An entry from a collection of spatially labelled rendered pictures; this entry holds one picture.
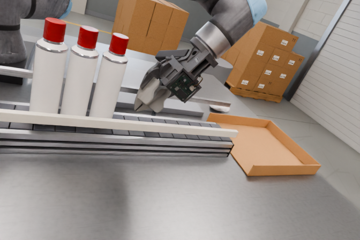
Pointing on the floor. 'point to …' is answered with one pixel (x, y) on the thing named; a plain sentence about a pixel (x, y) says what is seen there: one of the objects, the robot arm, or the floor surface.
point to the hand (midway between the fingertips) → (138, 104)
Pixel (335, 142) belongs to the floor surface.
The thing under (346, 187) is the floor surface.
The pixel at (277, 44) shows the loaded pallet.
